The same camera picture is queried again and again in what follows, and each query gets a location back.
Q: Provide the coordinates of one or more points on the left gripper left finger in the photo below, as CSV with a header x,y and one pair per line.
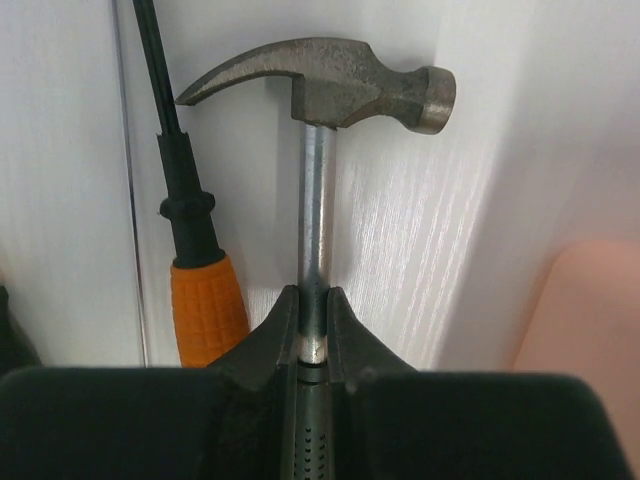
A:
x,y
251,432

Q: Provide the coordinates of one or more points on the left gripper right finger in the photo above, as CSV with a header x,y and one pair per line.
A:
x,y
352,350

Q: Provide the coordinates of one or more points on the pink plastic tool box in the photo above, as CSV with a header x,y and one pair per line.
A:
x,y
586,323

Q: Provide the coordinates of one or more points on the claw hammer black handle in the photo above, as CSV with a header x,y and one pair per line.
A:
x,y
336,83

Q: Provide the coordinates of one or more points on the orange handled black screwdriver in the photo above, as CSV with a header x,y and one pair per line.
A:
x,y
209,313

